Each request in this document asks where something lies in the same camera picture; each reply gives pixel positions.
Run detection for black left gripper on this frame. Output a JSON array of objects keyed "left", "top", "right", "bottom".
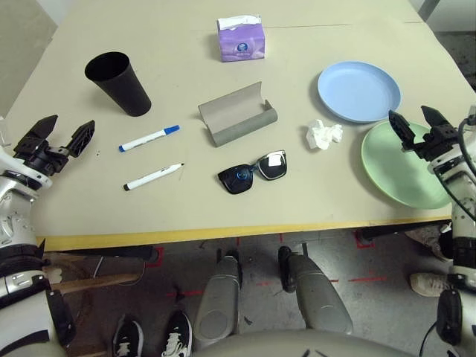
[{"left": 14, "top": 115, "right": 96, "bottom": 179}]

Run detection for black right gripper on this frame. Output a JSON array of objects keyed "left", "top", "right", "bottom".
[{"left": 388, "top": 106, "right": 460, "bottom": 163}]

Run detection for green plate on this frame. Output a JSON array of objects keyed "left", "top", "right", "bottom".
[{"left": 361, "top": 120, "right": 454, "bottom": 209}]

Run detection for white marker black tip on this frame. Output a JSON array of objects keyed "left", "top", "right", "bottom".
[{"left": 123, "top": 162, "right": 186, "bottom": 193}]

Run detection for white tissue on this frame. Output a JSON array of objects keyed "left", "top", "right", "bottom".
[{"left": 305, "top": 119, "right": 344, "bottom": 151}]

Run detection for grey glasses case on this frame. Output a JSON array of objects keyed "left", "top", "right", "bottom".
[{"left": 197, "top": 81, "right": 279, "bottom": 148}]

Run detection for black sunglasses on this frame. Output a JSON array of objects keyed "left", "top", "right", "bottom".
[{"left": 217, "top": 149, "right": 289, "bottom": 195}]

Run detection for blue plate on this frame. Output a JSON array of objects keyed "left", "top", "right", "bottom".
[{"left": 317, "top": 61, "right": 402, "bottom": 124}]

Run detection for black plastic cup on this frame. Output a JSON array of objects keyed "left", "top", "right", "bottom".
[{"left": 84, "top": 51, "right": 152, "bottom": 118}]

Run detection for white marker blue cap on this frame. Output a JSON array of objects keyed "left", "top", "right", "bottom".
[{"left": 118, "top": 125, "right": 181, "bottom": 153}]

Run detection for black table base tube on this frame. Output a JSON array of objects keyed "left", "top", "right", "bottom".
[
  {"left": 356, "top": 221, "right": 453, "bottom": 248},
  {"left": 43, "top": 245, "right": 160, "bottom": 262}
]

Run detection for white bystander sneaker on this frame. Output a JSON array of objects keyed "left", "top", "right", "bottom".
[
  {"left": 409, "top": 272, "right": 454, "bottom": 298},
  {"left": 404, "top": 227, "right": 453, "bottom": 262}
]

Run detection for wooden stick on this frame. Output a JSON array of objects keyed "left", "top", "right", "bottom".
[{"left": 51, "top": 274, "right": 139, "bottom": 295}]

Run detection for silver robot right leg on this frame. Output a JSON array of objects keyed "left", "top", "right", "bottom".
[{"left": 277, "top": 245, "right": 354, "bottom": 335}]

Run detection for silver robot leg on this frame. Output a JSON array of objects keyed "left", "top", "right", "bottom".
[
  {"left": 193, "top": 249, "right": 242, "bottom": 341},
  {"left": 277, "top": 245, "right": 354, "bottom": 335}
]

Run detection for purple tissue pack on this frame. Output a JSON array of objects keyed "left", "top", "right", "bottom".
[{"left": 216, "top": 13, "right": 268, "bottom": 63}]

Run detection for black sneaker white sole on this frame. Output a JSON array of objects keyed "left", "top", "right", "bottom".
[
  {"left": 162, "top": 309, "right": 193, "bottom": 357},
  {"left": 112, "top": 314, "right": 145, "bottom": 357}
]

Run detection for silver robot left leg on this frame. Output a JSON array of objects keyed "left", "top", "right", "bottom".
[{"left": 193, "top": 249, "right": 242, "bottom": 341}]

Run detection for grey robot torso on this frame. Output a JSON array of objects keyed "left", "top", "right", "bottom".
[{"left": 193, "top": 329, "right": 410, "bottom": 357}]

